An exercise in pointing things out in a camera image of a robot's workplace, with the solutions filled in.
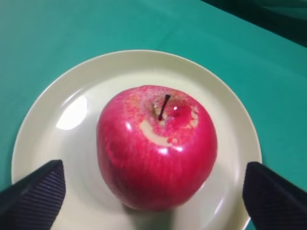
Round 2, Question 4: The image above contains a red apple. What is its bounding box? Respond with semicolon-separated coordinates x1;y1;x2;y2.
96;85;218;211

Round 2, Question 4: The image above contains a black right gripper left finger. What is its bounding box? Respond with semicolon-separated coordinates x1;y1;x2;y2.
0;160;66;230

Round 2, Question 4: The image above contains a pale yellow plate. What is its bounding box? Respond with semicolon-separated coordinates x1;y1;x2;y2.
12;50;261;230

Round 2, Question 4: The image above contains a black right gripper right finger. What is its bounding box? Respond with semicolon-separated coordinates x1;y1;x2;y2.
242;161;307;230

